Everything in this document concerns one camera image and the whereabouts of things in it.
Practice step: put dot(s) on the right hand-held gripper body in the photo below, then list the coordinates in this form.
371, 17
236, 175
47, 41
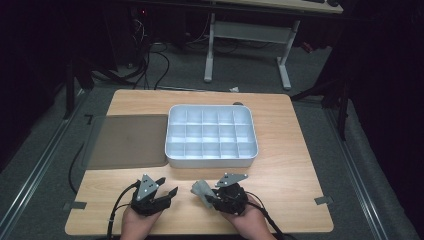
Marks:
230, 200

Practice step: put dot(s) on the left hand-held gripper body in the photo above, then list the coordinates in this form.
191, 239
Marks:
146, 200

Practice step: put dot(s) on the white divided storage box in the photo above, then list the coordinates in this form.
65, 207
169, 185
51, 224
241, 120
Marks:
211, 135

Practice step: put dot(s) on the person's left hand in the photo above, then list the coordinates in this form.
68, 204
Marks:
138, 226

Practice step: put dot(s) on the person's right hand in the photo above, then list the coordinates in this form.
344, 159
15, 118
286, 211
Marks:
248, 225

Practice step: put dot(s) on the grey tape piece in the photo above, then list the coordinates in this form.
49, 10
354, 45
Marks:
323, 200
78, 205

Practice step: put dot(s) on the small dark round object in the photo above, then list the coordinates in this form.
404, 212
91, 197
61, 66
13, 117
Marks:
238, 103

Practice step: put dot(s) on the white paper scrap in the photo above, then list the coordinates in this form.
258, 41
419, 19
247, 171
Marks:
234, 89

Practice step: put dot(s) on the black stand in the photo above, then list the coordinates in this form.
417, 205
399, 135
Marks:
69, 90
342, 110

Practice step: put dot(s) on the metal floor rail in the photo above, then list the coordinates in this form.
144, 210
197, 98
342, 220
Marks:
36, 170
356, 173

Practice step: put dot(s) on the desk with white frame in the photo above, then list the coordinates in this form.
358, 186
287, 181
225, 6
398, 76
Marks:
250, 31

